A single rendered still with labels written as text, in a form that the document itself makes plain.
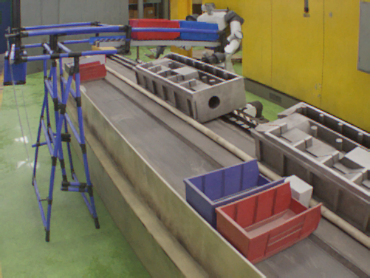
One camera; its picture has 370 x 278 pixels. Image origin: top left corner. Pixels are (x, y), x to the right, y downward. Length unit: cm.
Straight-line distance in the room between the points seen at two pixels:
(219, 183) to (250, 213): 21
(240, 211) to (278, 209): 19
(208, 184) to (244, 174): 16
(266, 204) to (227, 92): 107
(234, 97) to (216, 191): 97
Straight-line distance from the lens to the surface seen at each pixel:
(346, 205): 134
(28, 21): 818
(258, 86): 535
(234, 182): 140
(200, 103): 210
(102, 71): 335
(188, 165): 168
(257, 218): 126
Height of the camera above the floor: 153
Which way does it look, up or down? 24 degrees down
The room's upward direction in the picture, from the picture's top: 1 degrees counter-clockwise
